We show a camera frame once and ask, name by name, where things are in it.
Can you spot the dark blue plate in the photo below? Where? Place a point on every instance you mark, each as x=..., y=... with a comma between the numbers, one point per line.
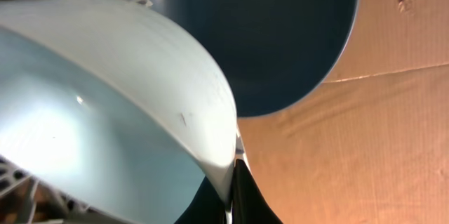
x=272, y=52

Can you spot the grey plastic dishwasher rack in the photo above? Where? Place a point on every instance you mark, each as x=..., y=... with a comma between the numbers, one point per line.
x=25, y=200

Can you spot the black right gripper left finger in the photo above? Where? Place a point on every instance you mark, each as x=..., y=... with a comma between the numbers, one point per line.
x=205, y=208

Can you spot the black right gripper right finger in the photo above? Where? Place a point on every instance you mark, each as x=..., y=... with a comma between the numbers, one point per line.
x=248, y=204

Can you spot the brown cardboard box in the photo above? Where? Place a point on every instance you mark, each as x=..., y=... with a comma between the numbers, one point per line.
x=370, y=144

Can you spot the light blue bowl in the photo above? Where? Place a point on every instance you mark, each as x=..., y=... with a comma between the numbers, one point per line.
x=115, y=105

